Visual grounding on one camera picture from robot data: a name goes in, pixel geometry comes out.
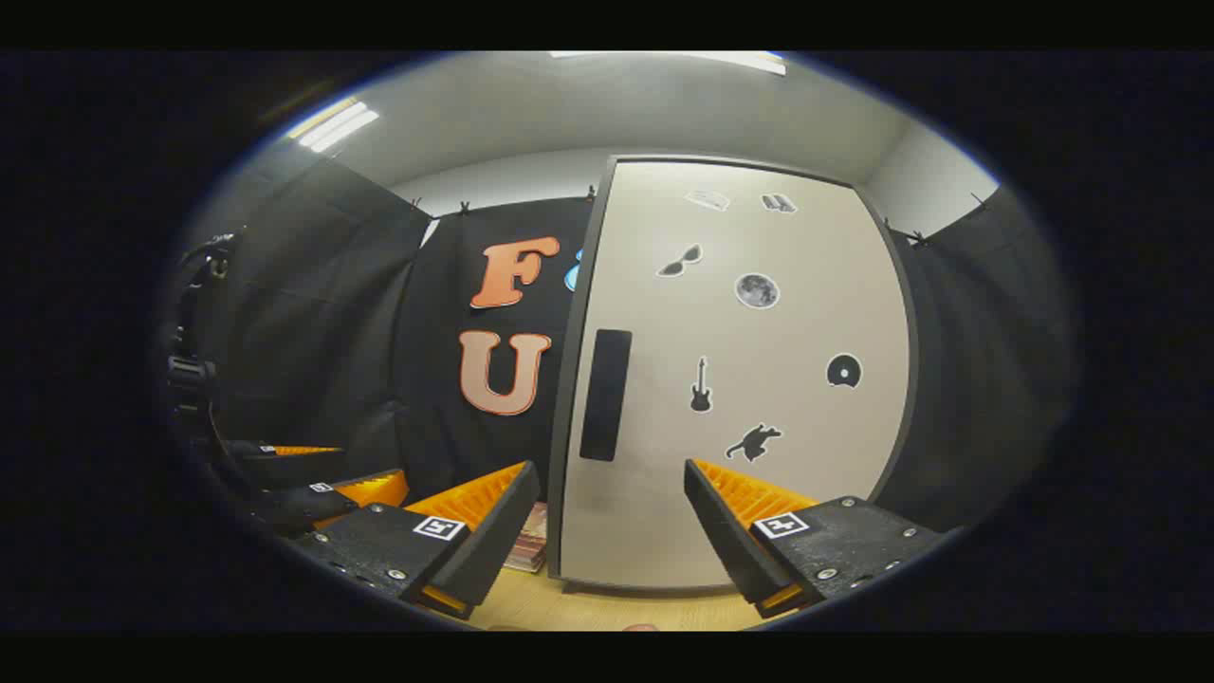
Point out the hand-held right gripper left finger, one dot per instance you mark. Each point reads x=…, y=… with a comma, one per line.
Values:
x=493, y=550

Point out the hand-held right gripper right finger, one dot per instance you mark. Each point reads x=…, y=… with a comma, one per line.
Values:
x=726, y=541

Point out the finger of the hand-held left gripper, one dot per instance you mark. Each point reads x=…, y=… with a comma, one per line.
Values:
x=313, y=507
x=285, y=465

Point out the white cabinet door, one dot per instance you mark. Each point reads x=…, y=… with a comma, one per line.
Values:
x=778, y=474

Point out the grey cabinet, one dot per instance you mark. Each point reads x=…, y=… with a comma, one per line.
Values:
x=580, y=285

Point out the stack of books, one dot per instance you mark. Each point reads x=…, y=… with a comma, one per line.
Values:
x=529, y=545

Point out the black backdrop cloth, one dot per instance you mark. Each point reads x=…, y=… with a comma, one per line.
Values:
x=313, y=313

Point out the long ceiling light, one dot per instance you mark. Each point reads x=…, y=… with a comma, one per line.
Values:
x=334, y=125

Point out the wide ceiling light panel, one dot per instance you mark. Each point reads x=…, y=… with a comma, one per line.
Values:
x=702, y=61

